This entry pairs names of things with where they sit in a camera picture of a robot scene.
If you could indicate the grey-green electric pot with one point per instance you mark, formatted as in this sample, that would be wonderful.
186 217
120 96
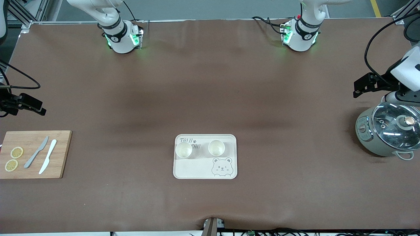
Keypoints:
364 137

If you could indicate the grey plastic knife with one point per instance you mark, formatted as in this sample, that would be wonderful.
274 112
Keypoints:
31 160

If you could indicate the cream paper cup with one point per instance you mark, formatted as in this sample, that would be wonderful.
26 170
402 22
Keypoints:
216 148

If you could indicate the yellow lemon slice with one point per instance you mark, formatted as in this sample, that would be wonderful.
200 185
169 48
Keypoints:
16 152
11 165

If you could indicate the glass pot lid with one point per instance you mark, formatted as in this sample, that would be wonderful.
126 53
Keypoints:
390 131

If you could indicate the white plastic cup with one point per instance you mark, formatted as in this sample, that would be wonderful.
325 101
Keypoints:
183 150

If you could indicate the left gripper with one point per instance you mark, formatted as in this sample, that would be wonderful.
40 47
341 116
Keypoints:
386 82

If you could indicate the wooden cutting board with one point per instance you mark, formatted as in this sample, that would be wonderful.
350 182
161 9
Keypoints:
62 141

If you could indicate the cream bear print tray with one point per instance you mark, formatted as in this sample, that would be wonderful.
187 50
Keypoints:
197 168

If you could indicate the white plastic knife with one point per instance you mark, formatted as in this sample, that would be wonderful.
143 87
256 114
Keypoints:
48 154

